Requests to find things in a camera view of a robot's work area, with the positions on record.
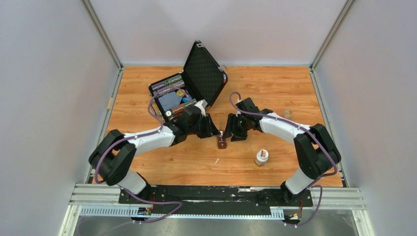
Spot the black poker chip case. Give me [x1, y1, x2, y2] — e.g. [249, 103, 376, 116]
[148, 40, 228, 121]

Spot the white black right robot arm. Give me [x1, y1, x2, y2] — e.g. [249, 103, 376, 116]
[223, 97, 341, 206]

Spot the amber pill jar white lid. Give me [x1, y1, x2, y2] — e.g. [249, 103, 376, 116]
[254, 149, 269, 167]

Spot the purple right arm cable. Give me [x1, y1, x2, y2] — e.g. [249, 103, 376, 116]
[229, 92, 339, 228]

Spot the brown pill organizer strip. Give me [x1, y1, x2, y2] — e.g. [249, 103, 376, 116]
[217, 130, 227, 149]

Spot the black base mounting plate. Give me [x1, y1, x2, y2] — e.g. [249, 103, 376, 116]
[118, 184, 314, 216]

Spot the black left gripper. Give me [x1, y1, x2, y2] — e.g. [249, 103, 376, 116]
[186, 113, 221, 138]

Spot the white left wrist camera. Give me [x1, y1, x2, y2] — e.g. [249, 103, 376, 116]
[194, 99, 208, 117]

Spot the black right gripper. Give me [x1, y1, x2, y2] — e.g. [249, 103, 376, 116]
[222, 114, 250, 142]

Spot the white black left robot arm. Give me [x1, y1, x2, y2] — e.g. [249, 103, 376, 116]
[89, 105, 220, 203]

